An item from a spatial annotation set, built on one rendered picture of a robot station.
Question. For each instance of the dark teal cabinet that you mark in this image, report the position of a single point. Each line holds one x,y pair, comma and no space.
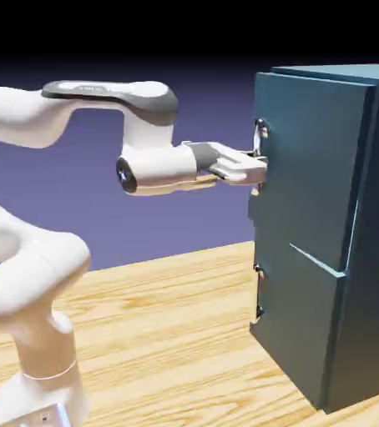
369,233

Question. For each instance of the small teal cabinet door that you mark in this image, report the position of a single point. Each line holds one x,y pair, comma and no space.
296,317

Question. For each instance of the large teal cabinet door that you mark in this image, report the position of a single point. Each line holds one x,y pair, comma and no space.
309,173

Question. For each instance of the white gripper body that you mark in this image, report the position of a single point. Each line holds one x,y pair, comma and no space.
234,165

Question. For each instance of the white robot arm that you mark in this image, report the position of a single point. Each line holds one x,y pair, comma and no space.
16,267

